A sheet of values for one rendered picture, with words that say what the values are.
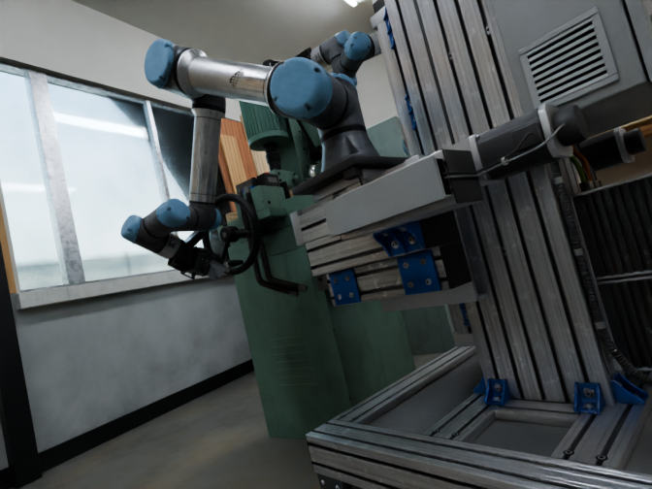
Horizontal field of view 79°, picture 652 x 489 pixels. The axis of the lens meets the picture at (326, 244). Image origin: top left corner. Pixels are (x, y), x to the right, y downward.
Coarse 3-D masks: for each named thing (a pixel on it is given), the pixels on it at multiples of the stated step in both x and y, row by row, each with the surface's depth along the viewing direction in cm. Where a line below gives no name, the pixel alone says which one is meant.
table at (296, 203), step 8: (288, 200) 147; (296, 200) 145; (304, 200) 143; (312, 200) 141; (272, 208) 142; (280, 208) 146; (288, 208) 148; (296, 208) 146; (304, 208) 144; (264, 216) 142; (272, 216) 144; (280, 216) 148; (232, 224) 165; (240, 224) 149
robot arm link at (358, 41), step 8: (360, 32) 124; (352, 40) 123; (360, 40) 123; (368, 40) 124; (376, 40) 127; (344, 48) 126; (352, 48) 123; (360, 48) 123; (368, 48) 124; (376, 48) 128; (344, 56) 128; (352, 56) 126; (360, 56) 125; (368, 56) 128; (344, 64) 131; (352, 64) 129; (360, 64) 131
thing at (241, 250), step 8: (272, 232) 153; (280, 232) 151; (288, 232) 148; (264, 240) 155; (272, 240) 153; (280, 240) 151; (288, 240) 149; (232, 248) 166; (240, 248) 163; (248, 248) 160; (272, 248) 154; (280, 248) 151; (288, 248) 149; (296, 248) 148; (232, 256) 166; (240, 256) 164
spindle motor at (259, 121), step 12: (252, 108) 165; (264, 108) 164; (252, 120) 165; (264, 120) 164; (276, 120) 166; (252, 132) 166; (264, 132) 163; (276, 132) 165; (252, 144) 167; (264, 144) 170
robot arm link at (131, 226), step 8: (136, 216) 109; (128, 224) 108; (136, 224) 107; (120, 232) 109; (128, 232) 107; (136, 232) 107; (144, 232) 108; (128, 240) 109; (136, 240) 109; (144, 240) 109; (152, 240) 110; (160, 240) 112; (152, 248) 113; (160, 248) 113
